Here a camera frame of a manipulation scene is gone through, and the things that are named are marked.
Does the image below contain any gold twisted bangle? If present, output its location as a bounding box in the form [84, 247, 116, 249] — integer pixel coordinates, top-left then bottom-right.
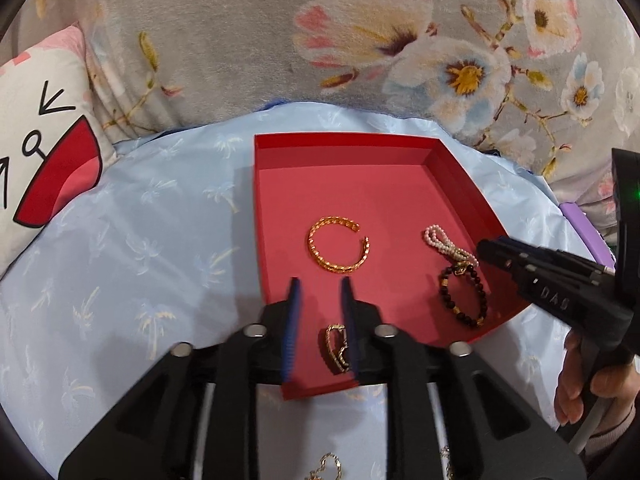
[307, 216, 371, 276]

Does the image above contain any grey floral blanket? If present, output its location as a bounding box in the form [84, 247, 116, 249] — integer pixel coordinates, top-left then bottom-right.
[15, 0, 640, 241]

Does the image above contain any thin gold chain necklace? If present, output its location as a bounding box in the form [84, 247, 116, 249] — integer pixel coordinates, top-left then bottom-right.
[305, 452, 346, 480]

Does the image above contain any purple plastic object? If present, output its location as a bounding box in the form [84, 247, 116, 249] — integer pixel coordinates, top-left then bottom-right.
[559, 201, 617, 272]

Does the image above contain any dark bead bracelet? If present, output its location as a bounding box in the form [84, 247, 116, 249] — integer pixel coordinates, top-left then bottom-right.
[438, 261, 490, 328]

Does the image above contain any gold chain-link bracelet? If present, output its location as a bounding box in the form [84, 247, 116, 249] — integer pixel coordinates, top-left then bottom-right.
[325, 324, 353, 374]

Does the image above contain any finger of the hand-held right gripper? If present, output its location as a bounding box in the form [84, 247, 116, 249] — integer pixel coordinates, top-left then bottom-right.
[476, 238, 525, 282]
[496, 236, 615, 278]

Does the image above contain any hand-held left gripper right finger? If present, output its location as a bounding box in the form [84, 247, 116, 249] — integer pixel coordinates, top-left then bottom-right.
[340, 276, 587, 480]

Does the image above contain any pink white pearl bracelet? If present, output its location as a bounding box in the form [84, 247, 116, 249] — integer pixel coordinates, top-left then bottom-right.
[423, 225, 478, 265]

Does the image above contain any person's right hand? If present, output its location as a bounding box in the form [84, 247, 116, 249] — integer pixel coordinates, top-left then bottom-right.
[552, 330, 640, 433]

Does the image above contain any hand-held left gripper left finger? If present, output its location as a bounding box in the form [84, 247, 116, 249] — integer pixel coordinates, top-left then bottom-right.
[57, 276, 302, 480]

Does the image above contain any person's right forearm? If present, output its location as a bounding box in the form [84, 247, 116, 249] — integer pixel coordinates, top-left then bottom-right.
[582, 407, 640, 463]

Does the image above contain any white cartoon face pillow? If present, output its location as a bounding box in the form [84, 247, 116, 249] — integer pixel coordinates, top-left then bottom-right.
[0, 25, 116, 281]

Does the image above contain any red shallow box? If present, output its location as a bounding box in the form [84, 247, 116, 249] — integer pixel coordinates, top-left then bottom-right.
[253, 133, 532, 402]

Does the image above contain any light blue palm-print cloth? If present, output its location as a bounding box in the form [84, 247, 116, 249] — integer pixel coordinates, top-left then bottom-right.
[0, 102, 617, 480]

